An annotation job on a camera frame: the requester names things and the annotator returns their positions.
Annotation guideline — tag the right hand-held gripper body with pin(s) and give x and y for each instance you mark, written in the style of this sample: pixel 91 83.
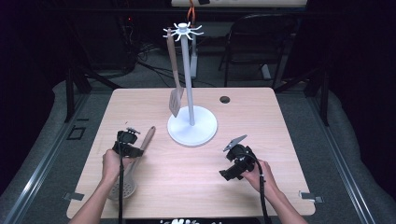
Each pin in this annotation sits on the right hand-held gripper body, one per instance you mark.
pixel 243 155

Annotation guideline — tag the black metal stand frame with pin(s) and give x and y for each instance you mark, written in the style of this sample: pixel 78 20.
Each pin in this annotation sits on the black metal stand frame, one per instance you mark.
pixel 69 93
pixel 325 99

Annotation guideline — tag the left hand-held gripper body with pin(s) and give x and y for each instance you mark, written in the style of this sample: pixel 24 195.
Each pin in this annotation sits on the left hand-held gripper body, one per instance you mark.
pixel 124 140

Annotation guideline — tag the person's right hand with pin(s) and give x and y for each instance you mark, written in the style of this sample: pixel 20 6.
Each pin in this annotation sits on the person's right hand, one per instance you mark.
pixel 263 179

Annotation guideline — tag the black board with white print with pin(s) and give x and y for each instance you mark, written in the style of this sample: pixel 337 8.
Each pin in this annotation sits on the black board with white print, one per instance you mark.
pixel 149 221

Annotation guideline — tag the black folding chair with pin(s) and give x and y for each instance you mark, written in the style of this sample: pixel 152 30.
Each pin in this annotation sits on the black folding chair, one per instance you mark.
pixel 258 31

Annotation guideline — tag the aluminium floor rail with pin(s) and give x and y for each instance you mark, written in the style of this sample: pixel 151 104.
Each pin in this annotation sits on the aluminium floor rail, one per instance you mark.
pixel 342 168
pixel 40 168

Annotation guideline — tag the white utensil rack with hooks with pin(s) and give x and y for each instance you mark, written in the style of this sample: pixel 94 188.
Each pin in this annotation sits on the white utensil rack with hooks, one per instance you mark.
pixel 199 130

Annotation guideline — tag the grey metal table bracket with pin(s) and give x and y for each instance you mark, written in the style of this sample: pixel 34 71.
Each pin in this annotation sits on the grey metal table bracket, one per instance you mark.
pixel 71 196
pixel 308 196

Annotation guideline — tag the person's left hand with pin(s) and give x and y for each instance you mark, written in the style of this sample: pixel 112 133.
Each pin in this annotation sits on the person's left hand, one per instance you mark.
pixel 115 165

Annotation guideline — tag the white tube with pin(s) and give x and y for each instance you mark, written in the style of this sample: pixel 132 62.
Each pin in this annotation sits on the white tube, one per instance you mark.
pixel 266 72

